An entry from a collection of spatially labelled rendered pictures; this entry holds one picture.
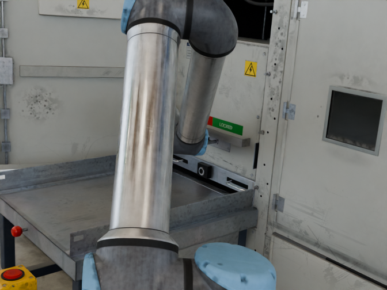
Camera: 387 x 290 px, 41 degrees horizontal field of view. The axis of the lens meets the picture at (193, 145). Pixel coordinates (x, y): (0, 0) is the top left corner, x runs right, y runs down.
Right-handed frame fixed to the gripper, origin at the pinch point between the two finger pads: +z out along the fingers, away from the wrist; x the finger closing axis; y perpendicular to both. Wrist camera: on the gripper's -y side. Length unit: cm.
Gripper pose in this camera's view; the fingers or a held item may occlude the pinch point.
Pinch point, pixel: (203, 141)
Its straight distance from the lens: 193.7
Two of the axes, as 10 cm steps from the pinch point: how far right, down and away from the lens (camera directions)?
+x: 4.5, -8.9, 0.9
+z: 6.2, 3.8, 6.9
